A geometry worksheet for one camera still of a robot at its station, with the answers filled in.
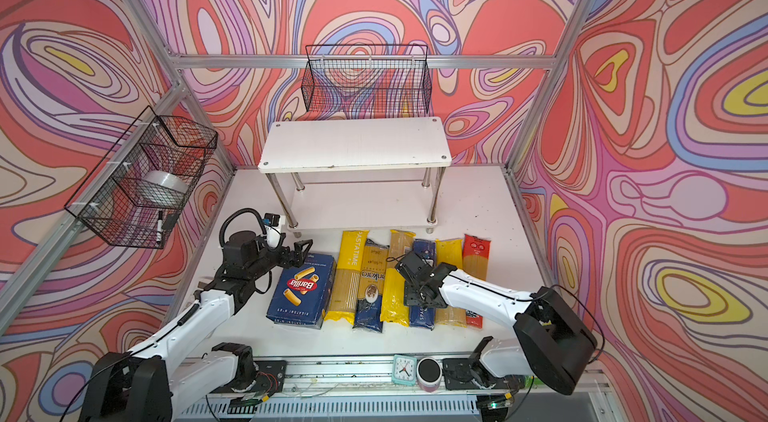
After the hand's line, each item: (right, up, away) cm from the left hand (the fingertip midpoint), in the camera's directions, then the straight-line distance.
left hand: (301, 237), depth 85 cm
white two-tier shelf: (+13, +20, +29) cm, 38 cm away
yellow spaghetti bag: (+27, -20, -2) cm, 33 cm away
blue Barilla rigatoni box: (+2, -15, -4) cm, 16 cm away
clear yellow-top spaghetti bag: (+45, -6, +8) cm, 46 cm away
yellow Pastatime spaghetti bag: (+13, -14, +2) cm, 19 cm away
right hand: (+35, -19, 0) cm, 40 cm away
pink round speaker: (+35, -30, -16) cm, 49 cm away
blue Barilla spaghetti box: (+35, -21, -5) cm, 41 cm away
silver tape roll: (-29, +13, -14) cm, 35 cm away
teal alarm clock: (+29, -32, -12) cm, 45 cm away
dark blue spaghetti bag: (+20, -21, -3) cm, 29 cm away
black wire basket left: (-39, +12, -11) cm, 43 cm away
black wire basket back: (+18, +50, +13) cm, 55 cm away
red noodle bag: (+52, -9, +6) cm, 53 cm away
